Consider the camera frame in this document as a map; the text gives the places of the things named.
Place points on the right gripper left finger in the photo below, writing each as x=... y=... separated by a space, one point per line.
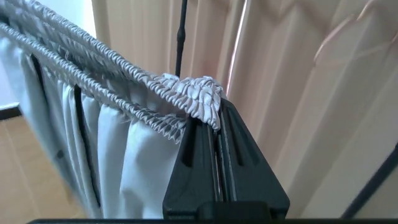
x=192 y=180

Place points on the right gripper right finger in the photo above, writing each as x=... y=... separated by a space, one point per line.
x=252 y=180

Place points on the pale grey shorts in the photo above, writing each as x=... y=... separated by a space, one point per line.
x=136 y=161

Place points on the black clothes rack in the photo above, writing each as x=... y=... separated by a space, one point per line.
x=181 y=37

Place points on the pink clothes hanger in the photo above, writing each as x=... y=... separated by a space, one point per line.
x=332 y=36

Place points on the beige curtain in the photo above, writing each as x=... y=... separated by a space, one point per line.
x=280 y=93

